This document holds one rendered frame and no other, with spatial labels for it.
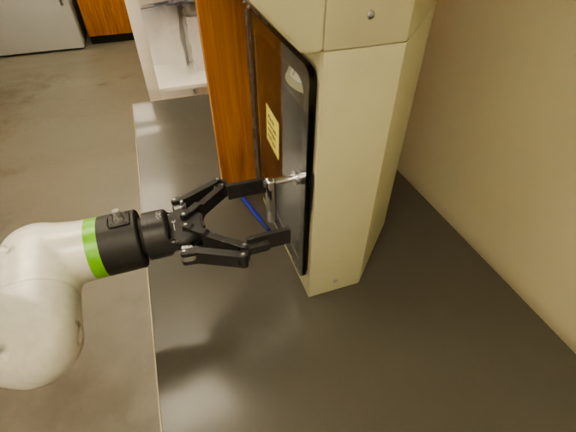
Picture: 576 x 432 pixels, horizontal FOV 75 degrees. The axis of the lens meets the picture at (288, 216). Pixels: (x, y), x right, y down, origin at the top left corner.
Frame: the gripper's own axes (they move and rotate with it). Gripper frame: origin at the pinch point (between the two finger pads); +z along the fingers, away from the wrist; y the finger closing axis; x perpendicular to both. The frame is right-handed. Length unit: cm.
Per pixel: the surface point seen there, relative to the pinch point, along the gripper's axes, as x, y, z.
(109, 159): 115, 219, -61
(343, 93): -21.2, -5.3, 8.7
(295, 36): -28.6, -5.3, 2.1
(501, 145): -1.7, 1.7, 48.8
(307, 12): -30.9, -5.3, 3.5
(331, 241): 5.7, -5.3, 9.3
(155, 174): 21, 47, -20
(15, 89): 115, 381, -150
